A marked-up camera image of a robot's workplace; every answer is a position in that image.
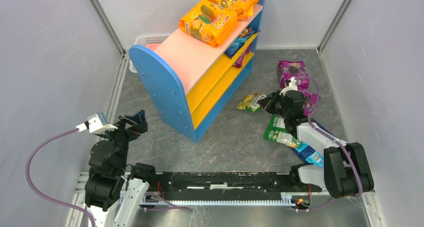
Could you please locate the blue Slendy candy bag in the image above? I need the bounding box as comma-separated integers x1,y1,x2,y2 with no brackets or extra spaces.
224,26,260,58

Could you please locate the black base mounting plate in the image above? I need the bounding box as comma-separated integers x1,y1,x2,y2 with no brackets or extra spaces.
148,172,323,202

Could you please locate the purple candy bag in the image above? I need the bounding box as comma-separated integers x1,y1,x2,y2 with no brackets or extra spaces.
232,45,251,68
299,88,320,116
277,60,310,89

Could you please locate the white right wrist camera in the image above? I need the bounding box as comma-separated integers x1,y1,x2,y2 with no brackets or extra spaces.
279,77,298,97

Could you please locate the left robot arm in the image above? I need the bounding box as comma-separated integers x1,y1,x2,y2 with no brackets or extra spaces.
78,110,156,227

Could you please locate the yellow green Fox's candy bag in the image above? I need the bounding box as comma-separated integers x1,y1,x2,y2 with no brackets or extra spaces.
235,92,267,112

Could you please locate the white plastic basket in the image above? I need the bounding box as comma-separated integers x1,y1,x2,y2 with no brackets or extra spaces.
133,34,170,52

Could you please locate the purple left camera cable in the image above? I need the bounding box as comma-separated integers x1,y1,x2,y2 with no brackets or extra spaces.
25,128,97,227

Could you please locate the white slotted cable duct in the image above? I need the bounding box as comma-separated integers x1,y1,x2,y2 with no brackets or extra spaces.
140,194,304,207

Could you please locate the blue pink yellow shelf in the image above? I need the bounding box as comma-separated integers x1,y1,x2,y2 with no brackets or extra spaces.
128,0,266,143

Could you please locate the purple candy bag top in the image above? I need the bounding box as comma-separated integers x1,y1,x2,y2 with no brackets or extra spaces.
277,60,310,89

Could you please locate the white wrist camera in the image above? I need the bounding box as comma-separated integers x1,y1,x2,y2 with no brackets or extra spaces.
76,112,118,135
279,77,298,97

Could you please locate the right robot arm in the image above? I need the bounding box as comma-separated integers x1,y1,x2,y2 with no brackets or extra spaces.
258,90,375,199

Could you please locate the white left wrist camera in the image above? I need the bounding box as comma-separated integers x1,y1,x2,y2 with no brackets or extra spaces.
76,112,118,135

